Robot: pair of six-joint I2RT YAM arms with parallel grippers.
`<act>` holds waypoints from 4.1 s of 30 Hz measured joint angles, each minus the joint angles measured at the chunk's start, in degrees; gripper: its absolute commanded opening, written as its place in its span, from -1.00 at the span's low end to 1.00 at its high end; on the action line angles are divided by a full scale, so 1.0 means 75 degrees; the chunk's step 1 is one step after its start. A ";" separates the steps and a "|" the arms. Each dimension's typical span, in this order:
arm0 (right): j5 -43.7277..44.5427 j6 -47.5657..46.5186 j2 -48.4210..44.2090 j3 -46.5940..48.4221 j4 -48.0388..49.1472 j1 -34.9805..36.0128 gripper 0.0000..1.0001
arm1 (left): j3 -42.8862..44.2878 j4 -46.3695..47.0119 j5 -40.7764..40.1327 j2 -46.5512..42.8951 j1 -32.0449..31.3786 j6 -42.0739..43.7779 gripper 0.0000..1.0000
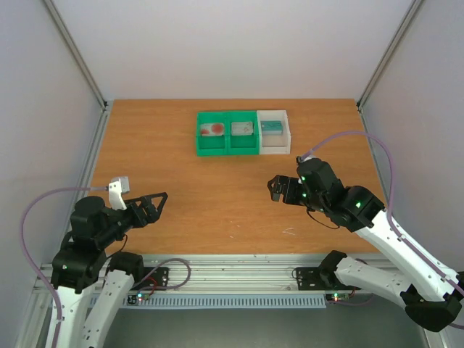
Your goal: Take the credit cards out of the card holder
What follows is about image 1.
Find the left aluminium frame post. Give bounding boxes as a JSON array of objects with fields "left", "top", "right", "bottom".
[{"left": 42, "top": 0, "right": 109, "bottom": 113}]

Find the left green bin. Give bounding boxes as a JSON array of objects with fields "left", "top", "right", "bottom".
[{"left": 196, "top": 111, "right": 229, "bottom": 157}]

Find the left controller board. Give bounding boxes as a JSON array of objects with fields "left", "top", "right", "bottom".
[{"left": 125, "top": 294, "right": 151, "bottom": 306}]

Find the middle green bin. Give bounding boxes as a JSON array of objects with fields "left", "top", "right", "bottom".
[{"left": 226, "top": 110, "right": 260, "bottom": 155}]

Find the card with red circles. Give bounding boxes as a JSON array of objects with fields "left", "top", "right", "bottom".
[{"left": 199, "top": 123, "right": 225, "bottom": 137}]

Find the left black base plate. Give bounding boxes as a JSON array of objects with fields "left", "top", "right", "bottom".
[{"left": 141, "top": 267, "right": 170, "bottom": 290}]

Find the controller board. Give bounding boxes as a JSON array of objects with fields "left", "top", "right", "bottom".
[
  {"left": 326, "top": 293, "right": 353, "bottom": 303},
  {"left": 125, "top": 294, "right": 151, "bottom": 306}
]

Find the teal card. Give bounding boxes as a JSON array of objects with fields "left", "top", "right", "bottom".
[{"left": 260, "top": 120, "right": 283, "bottom": 136}]

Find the white bin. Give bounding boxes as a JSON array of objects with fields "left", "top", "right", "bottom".
[{"left": 257, "top": 110, "right": 291, "bottom": 154}]

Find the right controller board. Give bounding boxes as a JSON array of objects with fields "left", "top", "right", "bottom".
[{"left": 326, "top": 293, "right": 353, "bottom": 303}]

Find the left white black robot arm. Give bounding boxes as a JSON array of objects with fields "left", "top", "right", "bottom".
[{"left": 46, "top": 192, "right": 168, "bottom": 347}]

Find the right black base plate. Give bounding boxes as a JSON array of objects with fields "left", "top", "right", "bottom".
[{"left": 291, "top": 267, "right": 328, "bottom": 291}]

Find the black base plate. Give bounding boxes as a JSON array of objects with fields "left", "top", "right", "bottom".
[
  {"left": 291, "top": 267, "right": 328, "bottom": 291},
  {"left": 141, "top": 267, "right": 170, "bottom": 290}
]

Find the right aluminium frame post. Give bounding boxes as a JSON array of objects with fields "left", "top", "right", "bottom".
[{"left": 357, "top": 0, "right": 425, "bottom": 113}]

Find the green bin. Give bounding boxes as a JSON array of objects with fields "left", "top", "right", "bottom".
[
  {"left": 196, "top": 111, "right": 229, "bottom": 157},
  {"left": 226, "top": 110, "right": 260, "bottom": 155}
]

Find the grey slotted cable duct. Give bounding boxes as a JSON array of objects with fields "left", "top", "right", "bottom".
[{"left": 88, "top": 294, "right": 327, "bottom": 310}]

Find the aluminium front rail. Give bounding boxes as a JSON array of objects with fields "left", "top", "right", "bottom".
[{"left": 34, "top": 253, "right": 403, "bottom": 294}]

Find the grey white card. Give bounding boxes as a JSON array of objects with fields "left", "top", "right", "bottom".
[{"left": 231, "top": 121, "right": 254, "bottom": 136}]

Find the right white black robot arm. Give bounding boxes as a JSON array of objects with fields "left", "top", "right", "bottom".
[{"left": 267, "top": 157, "right": 463, "bottom": 332}]

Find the aluminium frame post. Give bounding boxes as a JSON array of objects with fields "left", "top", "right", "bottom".
[
  {"left": 357, "top": 0, "right": 425, "bottom": 113},
  {"left": 42, "top": 0, "right": 109, "bottom": 113}
]

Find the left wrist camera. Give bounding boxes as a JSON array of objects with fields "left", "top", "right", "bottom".
[{"left": 108, "top": 176, "right": 130, "bottom": 210}]

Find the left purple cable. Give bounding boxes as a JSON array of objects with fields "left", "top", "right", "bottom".
[{"left": 22, "top": 186, "right": 109, "bottom": 348}]

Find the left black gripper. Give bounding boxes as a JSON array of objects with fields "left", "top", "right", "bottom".
[{"left": 98, "top": 191, "right": 169, "bottom": 247}]

